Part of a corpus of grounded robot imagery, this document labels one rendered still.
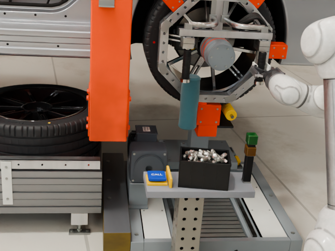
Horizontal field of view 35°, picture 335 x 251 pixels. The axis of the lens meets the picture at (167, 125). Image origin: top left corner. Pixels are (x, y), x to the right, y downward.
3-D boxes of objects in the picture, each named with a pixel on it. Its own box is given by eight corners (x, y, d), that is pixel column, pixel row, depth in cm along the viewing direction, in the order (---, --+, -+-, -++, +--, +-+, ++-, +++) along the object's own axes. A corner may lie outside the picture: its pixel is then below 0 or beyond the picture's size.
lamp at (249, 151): (252, 152, 215) (254, 143, 213) (255, 157, 211) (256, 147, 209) (243, 152, 214) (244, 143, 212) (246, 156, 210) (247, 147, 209)
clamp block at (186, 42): (190, 44, 240) (191, 33, 238) (194, 49, 231) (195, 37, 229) (179, 44, 239) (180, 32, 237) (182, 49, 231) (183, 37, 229)
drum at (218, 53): (225, 61, 265) (228, 32, 260) (235, 72, 245) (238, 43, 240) (197, 60, 263) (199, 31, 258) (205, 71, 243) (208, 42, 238)
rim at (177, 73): (267, 36, 289) (208, -35, 271) (281, 47, 268) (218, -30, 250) (198, 98, 298) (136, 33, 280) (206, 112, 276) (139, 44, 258)
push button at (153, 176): (164, 175, 215) (164, 170, 214) (166, 183, 209) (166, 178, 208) (146, 175, 214) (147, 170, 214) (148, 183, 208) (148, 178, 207)
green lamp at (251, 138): (254, 141, 213) (255, 132, 211) (257, 145, 209) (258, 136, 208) (245, 141, 212) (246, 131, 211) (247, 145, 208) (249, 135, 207)
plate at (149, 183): (165, 176, 216) (165, 174, 216) (167, 186, 209) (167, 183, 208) (145, 176, 215) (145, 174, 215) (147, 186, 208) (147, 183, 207)
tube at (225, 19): (255, 24, 253) (258, 2, 250) (267, 33, 236) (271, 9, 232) (220, 23, 251) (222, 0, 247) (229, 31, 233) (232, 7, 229)
